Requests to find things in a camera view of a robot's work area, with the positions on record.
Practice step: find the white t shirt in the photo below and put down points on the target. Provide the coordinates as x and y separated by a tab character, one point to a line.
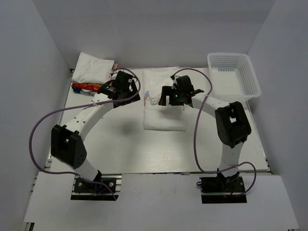
156	117
90	69

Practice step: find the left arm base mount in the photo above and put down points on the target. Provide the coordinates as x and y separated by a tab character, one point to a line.
83	191

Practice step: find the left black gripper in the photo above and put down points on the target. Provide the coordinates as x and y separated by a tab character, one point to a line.
130	94

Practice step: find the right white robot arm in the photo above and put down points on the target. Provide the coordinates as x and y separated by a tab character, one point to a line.
233	127

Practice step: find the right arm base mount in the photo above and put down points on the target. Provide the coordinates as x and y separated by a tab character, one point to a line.
215	191

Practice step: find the white plastic basket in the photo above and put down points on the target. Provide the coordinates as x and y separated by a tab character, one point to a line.
233	77

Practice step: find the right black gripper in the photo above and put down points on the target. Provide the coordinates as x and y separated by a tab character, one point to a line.
165	95

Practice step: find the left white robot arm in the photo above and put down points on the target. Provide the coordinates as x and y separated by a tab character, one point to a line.
67	141

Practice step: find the red printed t shirt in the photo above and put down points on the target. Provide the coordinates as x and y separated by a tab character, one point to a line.
92	88

